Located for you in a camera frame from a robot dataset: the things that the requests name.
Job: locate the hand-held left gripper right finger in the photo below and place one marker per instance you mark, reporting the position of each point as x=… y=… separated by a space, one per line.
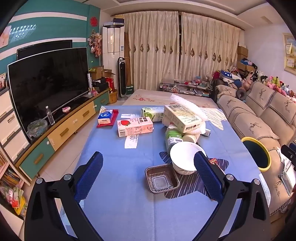
x=208 y=176

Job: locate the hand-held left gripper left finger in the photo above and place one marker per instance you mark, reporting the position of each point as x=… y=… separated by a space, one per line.
x=89 y=176

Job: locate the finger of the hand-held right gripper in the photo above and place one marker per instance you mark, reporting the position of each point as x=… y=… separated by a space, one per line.
x=289 y=153

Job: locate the white paper bowl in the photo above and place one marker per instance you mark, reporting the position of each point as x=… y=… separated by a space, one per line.
x=182 y=157

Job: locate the yellow rim trash bin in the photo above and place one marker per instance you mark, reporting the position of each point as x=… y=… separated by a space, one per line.
x=256 y=154

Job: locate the brown plastic food tray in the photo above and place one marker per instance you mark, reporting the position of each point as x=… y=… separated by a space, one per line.
x=161 y=182

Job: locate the white plastic wrapper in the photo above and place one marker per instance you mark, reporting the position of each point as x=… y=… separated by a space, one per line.
x=286 y=176

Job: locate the blue star print tablecloth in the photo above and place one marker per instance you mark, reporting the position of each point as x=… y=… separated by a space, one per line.
x=120 y=166

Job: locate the fruit print paper cup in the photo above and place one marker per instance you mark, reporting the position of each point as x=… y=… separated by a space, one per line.
x=190 y=138

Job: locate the beige covered sofa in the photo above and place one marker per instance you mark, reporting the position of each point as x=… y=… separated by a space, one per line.
x=252 y=120

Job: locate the green toothpick jar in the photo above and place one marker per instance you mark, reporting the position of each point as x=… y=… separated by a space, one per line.
x=172 y=139

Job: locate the long white receipt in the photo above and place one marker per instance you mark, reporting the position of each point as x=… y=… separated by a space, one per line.
x=131 y=142

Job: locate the green yellow television cabinet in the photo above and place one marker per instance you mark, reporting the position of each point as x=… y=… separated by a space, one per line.
x=69 y=125

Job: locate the blue tissue pack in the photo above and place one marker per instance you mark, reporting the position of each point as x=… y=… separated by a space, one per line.
x=105 y=117

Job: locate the cream cardboard carton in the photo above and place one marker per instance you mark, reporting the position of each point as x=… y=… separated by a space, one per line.
x=182 y=118

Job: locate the red flat packet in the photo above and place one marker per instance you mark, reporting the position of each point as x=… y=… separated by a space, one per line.
x=115 y=118

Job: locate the pink strawberry milk carton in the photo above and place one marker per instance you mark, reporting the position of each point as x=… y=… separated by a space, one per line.
x=134 y=128

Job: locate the small pink case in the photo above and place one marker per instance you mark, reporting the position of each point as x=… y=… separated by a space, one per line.
x=66 y=109

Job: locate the clear water bottle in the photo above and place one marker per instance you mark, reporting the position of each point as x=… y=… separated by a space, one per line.
x=50 y=115

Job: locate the small white receipt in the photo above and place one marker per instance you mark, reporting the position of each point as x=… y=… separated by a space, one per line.
x=129 y=115

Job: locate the row of plush toys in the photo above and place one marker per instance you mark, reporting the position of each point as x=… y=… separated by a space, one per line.
x=272 y=81

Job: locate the clear plastic bag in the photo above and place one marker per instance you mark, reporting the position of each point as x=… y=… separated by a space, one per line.
x=187 y=102

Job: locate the wooden bookshelf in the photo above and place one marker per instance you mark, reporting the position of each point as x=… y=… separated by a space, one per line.
x=11 y=171

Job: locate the pile of colourful packets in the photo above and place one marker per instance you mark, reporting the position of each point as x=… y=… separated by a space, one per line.
x=13 y=199

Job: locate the wicker basket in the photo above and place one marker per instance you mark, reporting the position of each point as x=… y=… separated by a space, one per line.
x=113 y=97

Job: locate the green drink carton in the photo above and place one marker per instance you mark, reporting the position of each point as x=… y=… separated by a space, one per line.
x=152 y=113

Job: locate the clear rack with clutter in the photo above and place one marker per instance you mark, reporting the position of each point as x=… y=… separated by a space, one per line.
x=185 y=87

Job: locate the floral bed cover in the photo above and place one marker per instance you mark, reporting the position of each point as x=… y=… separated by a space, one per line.
x=157 y=98

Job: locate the white drawer unit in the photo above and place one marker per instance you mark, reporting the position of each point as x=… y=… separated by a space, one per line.
x=11 y=125

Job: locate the small green box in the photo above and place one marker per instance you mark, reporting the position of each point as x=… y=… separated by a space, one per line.
x=130 y=89

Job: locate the large curved television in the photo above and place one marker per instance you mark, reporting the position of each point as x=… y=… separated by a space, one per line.
x=46 y=85

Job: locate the black tower fan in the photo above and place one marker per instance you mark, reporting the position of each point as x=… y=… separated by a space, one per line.
x=122 y=78

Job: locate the open cardboard boxes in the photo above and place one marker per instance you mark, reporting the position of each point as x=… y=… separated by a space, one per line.
x=99 y=73

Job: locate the stacked cardboard boxes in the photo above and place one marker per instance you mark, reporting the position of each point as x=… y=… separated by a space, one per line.
x=242 y=55

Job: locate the white standing air conditioner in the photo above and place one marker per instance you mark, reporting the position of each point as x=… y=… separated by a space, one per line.
x=113 y=46

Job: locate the hanging flower decoration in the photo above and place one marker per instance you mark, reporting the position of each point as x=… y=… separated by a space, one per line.
x=95 y=44

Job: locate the beige embroidered curtain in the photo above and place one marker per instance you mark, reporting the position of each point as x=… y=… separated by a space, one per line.
x=205 y=41
x=150 y=46

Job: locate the small black television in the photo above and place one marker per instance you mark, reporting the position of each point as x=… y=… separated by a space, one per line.
x=44 y=46

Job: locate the framed wall picture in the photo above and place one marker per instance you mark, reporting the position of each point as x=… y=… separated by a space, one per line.
x=290 y=53

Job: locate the red round wall ornament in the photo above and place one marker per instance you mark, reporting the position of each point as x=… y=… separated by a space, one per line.
x=93 y=21

